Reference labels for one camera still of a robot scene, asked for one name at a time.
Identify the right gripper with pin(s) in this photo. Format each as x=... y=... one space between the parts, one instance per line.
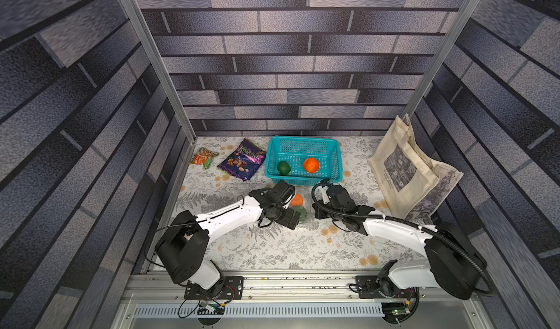
x=332 y=193

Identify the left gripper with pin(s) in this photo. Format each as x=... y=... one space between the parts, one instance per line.
x=288 y=219

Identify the green fruit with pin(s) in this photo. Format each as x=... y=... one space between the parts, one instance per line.
x=303 y=214
x=283 y=168

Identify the clear plastic container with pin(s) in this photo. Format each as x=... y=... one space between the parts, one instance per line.
x=311 y=222

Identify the orange fruit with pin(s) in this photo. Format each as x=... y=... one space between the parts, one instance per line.
x=311 y=165
x=297 y=200

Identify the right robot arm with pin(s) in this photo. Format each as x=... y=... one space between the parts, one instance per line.
x=449 y=260

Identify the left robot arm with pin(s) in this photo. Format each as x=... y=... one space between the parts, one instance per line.
x=182 y=246

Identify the purple candy bag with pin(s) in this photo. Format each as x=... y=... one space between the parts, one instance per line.
x=244 y=162

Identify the teal plastic basket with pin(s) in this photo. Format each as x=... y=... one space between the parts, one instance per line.
x=295 y=150

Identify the small orange green snack bag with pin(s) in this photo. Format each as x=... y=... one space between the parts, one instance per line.
x=204 y=157

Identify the beige canvas tote bag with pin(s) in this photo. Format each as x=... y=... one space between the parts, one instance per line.
x=413 y=184

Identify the right circuit board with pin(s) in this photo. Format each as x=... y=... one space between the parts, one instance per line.
x=395 y=313

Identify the circuit board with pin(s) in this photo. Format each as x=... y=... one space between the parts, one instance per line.
x=210 y=308
x=395 y=313

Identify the left circuit board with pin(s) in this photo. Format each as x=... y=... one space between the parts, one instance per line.
x=210 y=308

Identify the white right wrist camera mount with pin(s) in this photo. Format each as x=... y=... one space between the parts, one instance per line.
x=322 y=191

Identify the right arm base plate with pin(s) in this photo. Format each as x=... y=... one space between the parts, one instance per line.
x=371 y=287

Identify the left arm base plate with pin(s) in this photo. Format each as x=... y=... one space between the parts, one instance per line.
x=226 y=289

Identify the aluminium rail frame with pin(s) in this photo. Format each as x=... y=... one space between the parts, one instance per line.
x=269 y=299

